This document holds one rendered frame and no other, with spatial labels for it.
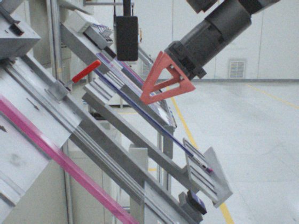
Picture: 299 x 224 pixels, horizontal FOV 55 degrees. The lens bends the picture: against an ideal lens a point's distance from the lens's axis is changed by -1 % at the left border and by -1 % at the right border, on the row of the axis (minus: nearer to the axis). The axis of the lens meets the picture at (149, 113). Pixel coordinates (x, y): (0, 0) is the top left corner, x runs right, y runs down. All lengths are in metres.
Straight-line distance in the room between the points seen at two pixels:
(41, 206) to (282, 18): 7.98
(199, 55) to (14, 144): 0.29
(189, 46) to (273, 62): 8.29
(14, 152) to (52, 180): 1.20
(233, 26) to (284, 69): 8.43
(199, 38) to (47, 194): 1.30
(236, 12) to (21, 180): 0.37
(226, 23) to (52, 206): 1.37
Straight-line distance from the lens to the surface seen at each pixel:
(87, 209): 1.60
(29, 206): 1.67
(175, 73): 0.42
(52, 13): 1.35
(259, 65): 8.59
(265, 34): 8.59
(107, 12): 4.93
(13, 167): 0.34
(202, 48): 0.45
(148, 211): 0.53
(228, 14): 0.47
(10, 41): 0.46
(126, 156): 0.60
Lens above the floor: 1.14
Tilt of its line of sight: 14 degrees down
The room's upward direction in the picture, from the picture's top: straight up
